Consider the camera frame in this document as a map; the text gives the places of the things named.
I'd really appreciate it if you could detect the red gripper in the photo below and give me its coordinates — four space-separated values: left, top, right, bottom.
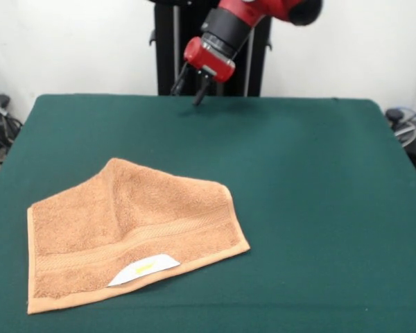
170 36 236 106

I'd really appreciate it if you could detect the orange terry towel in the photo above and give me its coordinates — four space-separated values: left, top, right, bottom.
26 157 251 316

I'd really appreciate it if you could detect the dark green table cloth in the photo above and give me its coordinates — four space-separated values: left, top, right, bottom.
0 94 416 333

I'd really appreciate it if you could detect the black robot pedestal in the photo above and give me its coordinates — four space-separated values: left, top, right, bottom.
148 0 291 97

